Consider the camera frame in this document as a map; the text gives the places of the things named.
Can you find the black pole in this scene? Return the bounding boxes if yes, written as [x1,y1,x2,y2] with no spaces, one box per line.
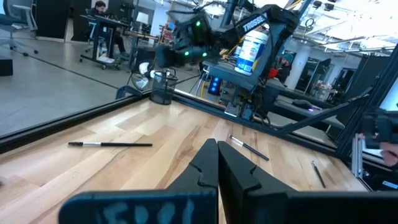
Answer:
[220,0,241,29]

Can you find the white blue wipes canister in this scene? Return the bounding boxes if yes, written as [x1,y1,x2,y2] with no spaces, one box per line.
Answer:
[234,29,269,77]

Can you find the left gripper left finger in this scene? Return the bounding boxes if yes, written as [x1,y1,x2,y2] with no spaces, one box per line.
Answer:
[58,138,218,224]

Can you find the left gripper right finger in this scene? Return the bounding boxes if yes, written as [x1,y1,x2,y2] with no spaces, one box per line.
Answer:
[217,141,398,224]

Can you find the grey office chair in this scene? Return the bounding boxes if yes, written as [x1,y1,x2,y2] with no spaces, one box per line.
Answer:
[0,0,39,57]

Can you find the black spoolie brush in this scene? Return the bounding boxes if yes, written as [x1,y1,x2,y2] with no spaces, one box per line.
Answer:
[67,141,154,148]

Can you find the black makeup brush white ferrule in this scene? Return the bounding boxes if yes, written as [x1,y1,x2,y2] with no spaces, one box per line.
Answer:
[228,134,270,162]

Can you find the person's hand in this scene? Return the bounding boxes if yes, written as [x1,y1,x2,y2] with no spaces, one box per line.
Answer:
[379,141,398,168]

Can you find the silver aluminium post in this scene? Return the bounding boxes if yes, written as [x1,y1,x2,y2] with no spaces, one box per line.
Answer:
[351,133,367,180]

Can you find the person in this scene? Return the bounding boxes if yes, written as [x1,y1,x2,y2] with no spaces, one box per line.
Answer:
[275,52,295,85]
[88,0,127,55]

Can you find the black computer mouse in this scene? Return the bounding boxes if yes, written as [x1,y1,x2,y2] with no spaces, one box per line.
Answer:
[291,98,315,112]

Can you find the black floor box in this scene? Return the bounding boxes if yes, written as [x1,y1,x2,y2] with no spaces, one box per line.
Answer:
[0,58,14,77]

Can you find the grey desk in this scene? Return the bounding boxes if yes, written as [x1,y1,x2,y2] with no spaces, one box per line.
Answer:
[267,79,346,138]

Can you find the grey metal cart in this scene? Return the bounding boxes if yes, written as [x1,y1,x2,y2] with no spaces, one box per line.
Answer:
[203,58,280,122]

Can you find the white lamp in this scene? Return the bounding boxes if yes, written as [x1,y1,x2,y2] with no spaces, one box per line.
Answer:
[136,11,150,26]

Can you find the black hand-held device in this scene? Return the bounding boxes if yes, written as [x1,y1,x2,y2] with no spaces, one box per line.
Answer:
[361,108,398,149]

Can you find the black mesh pen cup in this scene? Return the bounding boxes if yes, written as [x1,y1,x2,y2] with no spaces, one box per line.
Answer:
[149,70,179,106]

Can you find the thin black makeup brush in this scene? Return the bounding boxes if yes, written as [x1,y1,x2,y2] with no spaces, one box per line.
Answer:
[311,160,326,189]

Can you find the black desk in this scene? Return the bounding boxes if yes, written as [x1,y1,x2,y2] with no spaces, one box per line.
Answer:
[79,14,159,70]

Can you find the black aluminium table frame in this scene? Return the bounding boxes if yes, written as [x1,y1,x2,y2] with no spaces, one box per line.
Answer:
[0,43,398,194]

